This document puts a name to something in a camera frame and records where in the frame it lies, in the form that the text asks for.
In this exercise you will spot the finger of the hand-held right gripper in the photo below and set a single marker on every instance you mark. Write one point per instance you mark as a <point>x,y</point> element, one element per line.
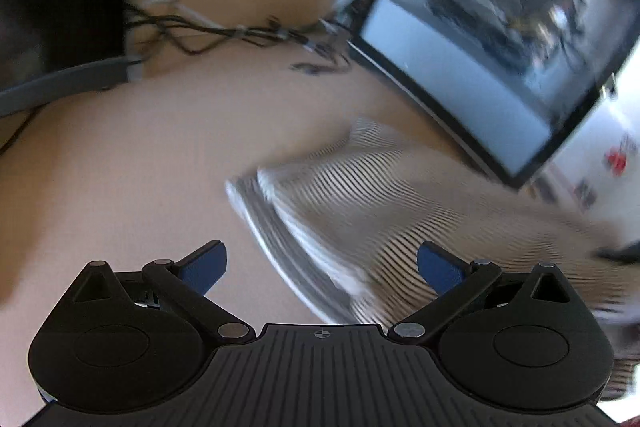
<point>620,253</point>

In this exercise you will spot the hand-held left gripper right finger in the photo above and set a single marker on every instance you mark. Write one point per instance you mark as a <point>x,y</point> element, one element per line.
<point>440,268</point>

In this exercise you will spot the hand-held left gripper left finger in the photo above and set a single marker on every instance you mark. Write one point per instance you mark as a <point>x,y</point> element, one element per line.
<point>204,268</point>

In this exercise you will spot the beige striped garment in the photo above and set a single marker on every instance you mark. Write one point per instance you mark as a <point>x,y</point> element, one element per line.
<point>370,207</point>

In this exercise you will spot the white box with red stripe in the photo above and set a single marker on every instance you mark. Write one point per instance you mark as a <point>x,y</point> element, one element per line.
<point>607,142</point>

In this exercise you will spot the black-framed monitor screen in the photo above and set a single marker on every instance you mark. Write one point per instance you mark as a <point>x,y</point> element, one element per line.
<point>480,32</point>

